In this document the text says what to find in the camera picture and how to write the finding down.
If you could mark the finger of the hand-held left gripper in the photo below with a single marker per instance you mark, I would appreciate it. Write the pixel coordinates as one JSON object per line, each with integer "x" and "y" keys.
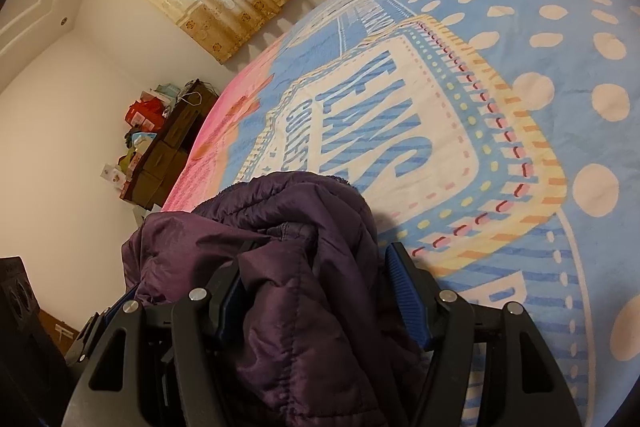
{"x": 117, "y": 309}

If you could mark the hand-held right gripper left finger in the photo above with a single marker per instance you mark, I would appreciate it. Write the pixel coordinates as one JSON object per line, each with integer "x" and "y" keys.
{"x": 231, "y": 302}

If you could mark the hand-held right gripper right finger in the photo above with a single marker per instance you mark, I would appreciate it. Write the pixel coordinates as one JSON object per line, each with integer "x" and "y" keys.
{"x": 407, "y": 297}

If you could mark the purple quilted jacket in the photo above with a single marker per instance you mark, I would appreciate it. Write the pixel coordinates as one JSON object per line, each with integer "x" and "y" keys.
{"x": 300, "y": 307}

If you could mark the brown cardboard box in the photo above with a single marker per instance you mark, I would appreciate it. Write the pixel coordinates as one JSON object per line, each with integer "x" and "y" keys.
{"x": 60, "y": 327}

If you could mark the black speaker box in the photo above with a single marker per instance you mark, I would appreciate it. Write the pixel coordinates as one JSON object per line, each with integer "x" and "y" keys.
{"x": 25, "y": 337}

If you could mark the white printed card box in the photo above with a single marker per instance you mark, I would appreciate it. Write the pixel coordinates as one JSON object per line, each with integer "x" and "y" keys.
{"x": 112, "y": 177}

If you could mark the green packet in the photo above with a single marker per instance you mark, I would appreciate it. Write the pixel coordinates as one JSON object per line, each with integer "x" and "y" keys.
{"x": 130, "y": 155}

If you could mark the brown wooden desk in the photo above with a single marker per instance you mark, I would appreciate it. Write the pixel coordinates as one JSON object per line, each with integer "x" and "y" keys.
{"x": 165, "y": 147}

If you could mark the red gift box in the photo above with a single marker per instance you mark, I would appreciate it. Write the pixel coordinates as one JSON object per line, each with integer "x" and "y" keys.
{"x": 145, "y": 114}

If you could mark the pink and blue printed blanket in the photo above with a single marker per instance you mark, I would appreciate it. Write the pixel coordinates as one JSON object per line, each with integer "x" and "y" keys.
{"x": 500, "y": 107}

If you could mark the pale teal box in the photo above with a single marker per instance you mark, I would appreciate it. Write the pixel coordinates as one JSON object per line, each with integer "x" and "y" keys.
{"x": 167, "y": 90}

